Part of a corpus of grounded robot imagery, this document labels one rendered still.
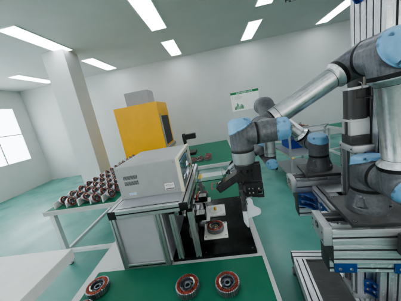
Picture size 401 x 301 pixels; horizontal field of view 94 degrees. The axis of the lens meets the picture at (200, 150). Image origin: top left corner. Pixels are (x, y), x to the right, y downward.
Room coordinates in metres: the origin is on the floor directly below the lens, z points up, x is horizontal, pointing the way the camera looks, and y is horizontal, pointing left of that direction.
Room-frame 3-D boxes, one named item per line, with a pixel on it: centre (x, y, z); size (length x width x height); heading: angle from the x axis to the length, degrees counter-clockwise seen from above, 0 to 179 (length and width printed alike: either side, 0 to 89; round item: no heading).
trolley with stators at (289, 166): (3.37, -1.80, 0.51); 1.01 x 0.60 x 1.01; 174
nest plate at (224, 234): (1.09, 0.00, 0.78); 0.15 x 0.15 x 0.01; 84
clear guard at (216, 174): (1.37, -0.03, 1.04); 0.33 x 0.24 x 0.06; 84
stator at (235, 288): (0.71, -0.01, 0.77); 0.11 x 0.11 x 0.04
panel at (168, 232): (1.24, 0.24, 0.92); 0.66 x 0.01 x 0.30; 174
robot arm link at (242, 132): (0.61, -0.14, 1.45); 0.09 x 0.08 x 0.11; 84
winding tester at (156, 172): (1.26, 0.30, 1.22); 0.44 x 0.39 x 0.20; 174
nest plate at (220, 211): (1.33, -0.03, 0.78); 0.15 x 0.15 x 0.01; 84
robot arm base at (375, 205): (0.70, -0.65, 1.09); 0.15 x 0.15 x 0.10
